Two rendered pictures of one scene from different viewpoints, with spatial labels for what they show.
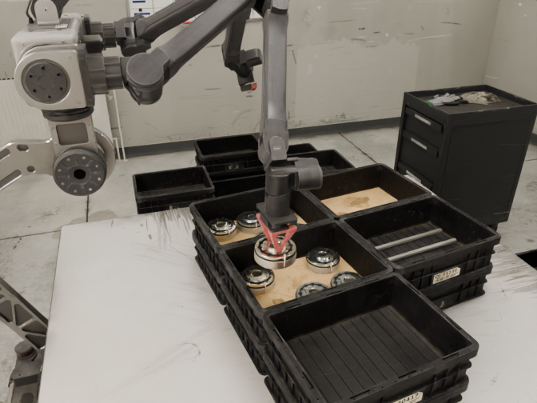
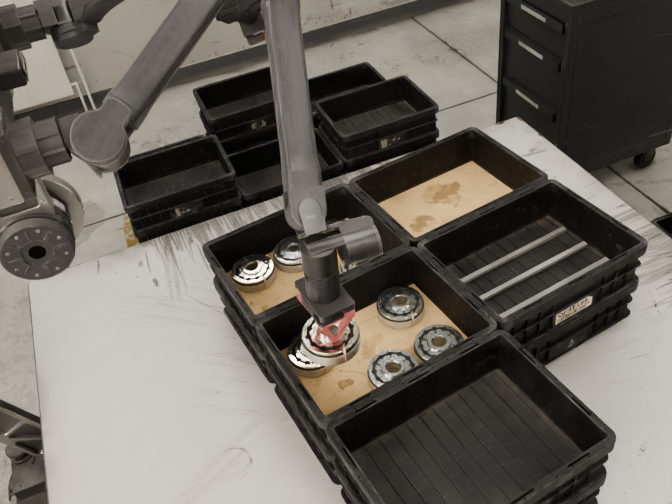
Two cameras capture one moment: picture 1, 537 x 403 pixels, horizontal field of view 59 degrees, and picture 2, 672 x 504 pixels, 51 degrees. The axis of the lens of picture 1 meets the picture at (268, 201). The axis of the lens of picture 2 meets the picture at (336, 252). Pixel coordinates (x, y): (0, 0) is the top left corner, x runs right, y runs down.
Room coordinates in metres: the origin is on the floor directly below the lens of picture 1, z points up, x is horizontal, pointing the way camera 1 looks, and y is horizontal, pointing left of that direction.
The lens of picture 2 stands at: (0.14, -0.06, 1.97)
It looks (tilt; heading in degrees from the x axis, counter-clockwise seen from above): 42 degrees down; 1
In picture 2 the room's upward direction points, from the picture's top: 9 degrees counter-clockwise
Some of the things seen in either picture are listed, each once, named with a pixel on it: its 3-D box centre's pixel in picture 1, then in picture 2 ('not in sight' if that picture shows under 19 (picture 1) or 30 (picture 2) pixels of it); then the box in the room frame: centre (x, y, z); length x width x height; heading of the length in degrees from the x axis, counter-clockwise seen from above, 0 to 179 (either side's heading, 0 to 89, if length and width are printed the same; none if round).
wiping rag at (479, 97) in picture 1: (479, 96); not in sight; (2.82, -1.28, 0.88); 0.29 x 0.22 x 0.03; 107
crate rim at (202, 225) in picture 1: (260, 213); (304, 248); (1.35, 0.03, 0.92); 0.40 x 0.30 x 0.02; 115
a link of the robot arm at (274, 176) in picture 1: (280, 180); (322, 255); (0.97, -0.03, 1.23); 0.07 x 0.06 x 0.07; 106
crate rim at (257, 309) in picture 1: (303, 262); (373, 328); (1.08, -0.10, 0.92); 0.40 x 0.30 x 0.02; 115
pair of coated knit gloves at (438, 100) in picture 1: (443, 98); not in sight; (2.78, -1.04, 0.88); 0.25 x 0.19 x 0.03; 107
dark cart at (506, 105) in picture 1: (455, 167); (588, 74); (2.74, -1.18, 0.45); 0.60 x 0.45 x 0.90; 107
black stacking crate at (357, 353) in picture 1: (364, 349); (466, 452); (0.81, -0.22, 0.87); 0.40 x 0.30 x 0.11; 115
